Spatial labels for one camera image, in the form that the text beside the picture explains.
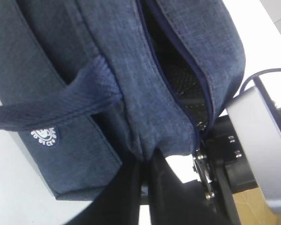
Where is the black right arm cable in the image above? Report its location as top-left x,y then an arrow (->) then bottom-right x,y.
238,68 -> 281,94

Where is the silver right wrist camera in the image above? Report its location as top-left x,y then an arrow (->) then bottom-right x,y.
226,77 -> 281,214

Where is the navy blue lunch bag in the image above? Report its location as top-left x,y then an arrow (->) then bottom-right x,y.
0,0 -> 245,201

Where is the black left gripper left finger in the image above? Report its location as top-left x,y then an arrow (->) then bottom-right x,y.
68,157 -> 141,225

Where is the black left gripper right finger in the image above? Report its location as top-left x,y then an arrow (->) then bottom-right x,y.
148,150 -> 219,225

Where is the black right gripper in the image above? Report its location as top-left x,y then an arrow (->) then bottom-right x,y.
192,105 -> 281,225

